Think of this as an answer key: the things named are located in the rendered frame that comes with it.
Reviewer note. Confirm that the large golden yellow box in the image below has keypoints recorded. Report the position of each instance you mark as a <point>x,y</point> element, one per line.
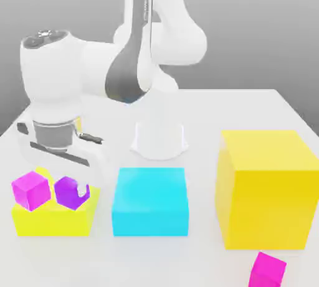
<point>269,199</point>

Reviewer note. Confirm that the small magenta cube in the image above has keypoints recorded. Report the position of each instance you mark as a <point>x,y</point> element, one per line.
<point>31,190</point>

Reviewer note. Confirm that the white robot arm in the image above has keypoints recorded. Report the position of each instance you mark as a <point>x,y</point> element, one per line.
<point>57,72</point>

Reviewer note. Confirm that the large lime yellow box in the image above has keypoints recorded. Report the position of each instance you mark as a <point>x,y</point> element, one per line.
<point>52,222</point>

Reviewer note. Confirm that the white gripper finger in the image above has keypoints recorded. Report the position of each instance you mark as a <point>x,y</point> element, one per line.
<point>81,188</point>

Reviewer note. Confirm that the small pink cube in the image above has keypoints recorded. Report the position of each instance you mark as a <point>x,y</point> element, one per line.
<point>268,272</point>

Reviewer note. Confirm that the small purple cube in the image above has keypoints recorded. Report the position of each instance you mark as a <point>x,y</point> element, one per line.
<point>66,193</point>

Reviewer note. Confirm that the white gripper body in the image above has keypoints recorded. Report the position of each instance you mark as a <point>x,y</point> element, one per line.
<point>94,165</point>

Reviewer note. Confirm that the large cyan box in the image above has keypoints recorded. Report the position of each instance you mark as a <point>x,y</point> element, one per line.
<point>149,202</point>

